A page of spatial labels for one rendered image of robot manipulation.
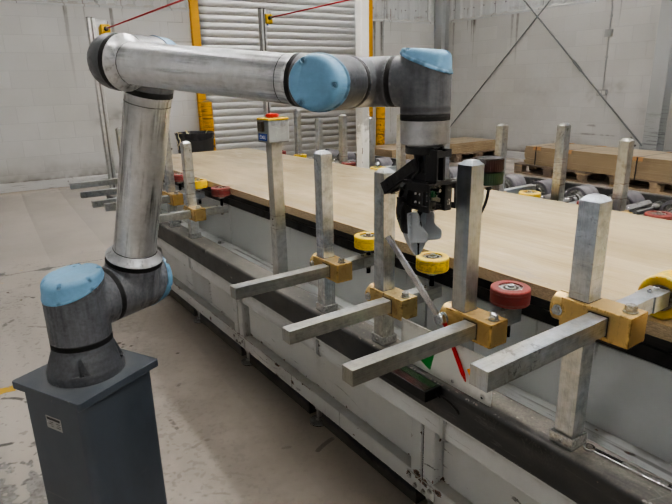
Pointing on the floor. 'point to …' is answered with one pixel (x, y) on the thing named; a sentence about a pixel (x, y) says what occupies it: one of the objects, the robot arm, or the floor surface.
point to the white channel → (362, 56)
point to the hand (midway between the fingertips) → (414, 247)
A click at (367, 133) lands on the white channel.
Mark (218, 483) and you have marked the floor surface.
